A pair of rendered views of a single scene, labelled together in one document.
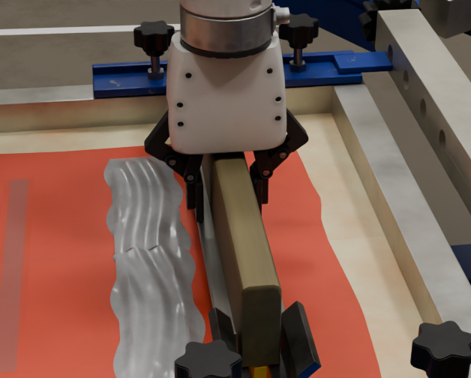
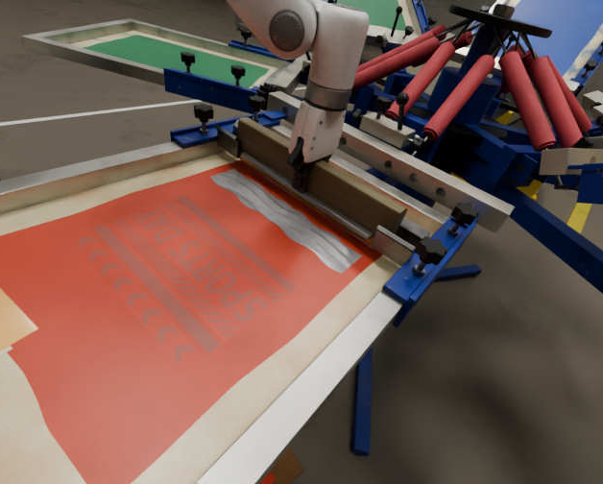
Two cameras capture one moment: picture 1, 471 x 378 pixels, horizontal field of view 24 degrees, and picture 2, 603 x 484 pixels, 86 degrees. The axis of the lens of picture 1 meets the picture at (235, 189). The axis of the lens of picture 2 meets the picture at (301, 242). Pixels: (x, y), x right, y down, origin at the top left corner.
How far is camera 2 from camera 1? 0.66 m
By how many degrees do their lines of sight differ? 42
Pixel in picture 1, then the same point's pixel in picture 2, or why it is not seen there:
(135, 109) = (201, 150)
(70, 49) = not seen: outside the picture
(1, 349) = (278, 279)
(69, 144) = (181, 174)
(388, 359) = not seen: hidden behind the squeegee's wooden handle
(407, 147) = not seen: hidden behind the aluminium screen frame
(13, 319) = (265, 264)
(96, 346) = (311, 260)
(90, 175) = (210, 185)
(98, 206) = (233, 199)
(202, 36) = (334, 100)
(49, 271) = (251, 235)
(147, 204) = (253, 192)
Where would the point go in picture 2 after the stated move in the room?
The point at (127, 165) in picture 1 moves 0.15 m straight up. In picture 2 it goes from (225, 177) to (228, 107)
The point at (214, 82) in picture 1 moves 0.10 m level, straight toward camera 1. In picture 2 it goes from (328, 125) to (373, 151)
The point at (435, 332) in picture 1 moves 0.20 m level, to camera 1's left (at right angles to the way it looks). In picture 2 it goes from (463, 207) to (402, 245)
